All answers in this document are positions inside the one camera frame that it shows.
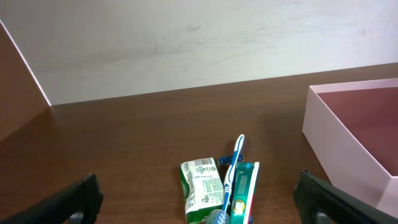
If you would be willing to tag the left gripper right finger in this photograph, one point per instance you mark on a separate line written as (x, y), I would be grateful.
(318, 201)

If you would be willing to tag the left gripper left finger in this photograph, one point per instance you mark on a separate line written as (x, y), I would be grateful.
(84, 197)

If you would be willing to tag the green white soap packet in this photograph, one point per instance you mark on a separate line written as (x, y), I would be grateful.
(202, 187)

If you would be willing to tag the green toothpaste box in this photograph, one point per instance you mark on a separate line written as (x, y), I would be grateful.
(244, 187)

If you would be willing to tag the white cardboard box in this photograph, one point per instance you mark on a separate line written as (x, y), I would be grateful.
(352, 129)

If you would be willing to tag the blue white toothbrush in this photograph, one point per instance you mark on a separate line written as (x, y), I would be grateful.
(221, 216)

